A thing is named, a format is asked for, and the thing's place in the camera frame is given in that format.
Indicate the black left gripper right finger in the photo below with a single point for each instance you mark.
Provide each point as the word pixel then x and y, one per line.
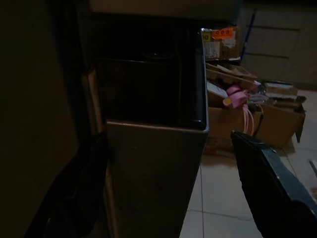
pixel 272 193

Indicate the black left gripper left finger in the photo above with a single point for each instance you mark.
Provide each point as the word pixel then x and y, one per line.
pixel 81 198

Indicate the grey fridge door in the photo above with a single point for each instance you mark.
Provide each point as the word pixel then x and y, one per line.
pixel 153 178

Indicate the large open cardboard box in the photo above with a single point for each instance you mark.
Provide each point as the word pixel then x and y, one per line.
pixel 272 124

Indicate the grey kitchen cabinet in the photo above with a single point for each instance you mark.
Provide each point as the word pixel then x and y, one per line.
pixel 284 49

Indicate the cardboard box with orange sticker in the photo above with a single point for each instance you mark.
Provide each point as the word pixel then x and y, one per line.
pixel 223 47

